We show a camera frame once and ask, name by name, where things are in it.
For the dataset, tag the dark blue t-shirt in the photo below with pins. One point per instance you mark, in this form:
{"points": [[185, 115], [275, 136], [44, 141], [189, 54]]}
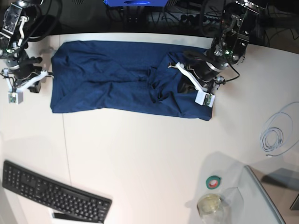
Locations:
{"points": [[130, 76]]}

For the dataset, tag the blue box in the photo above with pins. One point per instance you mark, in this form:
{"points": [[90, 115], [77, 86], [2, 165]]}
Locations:
{"points": [[127, 3]]}

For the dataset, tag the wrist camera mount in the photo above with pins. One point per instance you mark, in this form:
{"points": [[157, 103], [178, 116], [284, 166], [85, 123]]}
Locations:
{"points": [[16, 87], [205, 94]]}

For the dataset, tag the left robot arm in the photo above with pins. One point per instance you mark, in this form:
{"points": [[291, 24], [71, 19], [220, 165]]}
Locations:
{"points": [[238, 19]]}

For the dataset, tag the black computer keyboard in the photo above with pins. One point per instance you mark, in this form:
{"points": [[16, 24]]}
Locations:
{"points": [[74, 203]]}

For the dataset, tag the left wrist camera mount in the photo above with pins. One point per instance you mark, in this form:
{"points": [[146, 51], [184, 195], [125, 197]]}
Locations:
{"points": [[205, 94]]}

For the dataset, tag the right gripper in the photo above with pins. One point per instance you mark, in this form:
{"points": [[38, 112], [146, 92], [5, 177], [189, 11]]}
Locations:
{"points": [[23, 67]]}

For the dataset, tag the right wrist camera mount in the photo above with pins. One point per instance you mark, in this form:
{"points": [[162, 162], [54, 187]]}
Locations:
{"points": [[16, 87]]}

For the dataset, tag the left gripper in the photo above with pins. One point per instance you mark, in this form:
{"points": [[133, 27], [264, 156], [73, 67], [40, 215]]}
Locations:
{"points": [[204, 72]]}

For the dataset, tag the black power strip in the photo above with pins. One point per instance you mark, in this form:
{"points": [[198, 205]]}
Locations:
{"points": [[194, 19]]}

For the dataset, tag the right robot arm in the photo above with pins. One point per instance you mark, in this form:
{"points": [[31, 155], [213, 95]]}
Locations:
{"points": [[23, 22]]}

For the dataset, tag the green tape roll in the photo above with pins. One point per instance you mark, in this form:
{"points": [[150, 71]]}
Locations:
{"points": [[213, 182]]}

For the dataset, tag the clear glass jar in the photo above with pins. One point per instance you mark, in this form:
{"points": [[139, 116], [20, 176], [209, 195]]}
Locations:
{"points": [[211, 209]]}

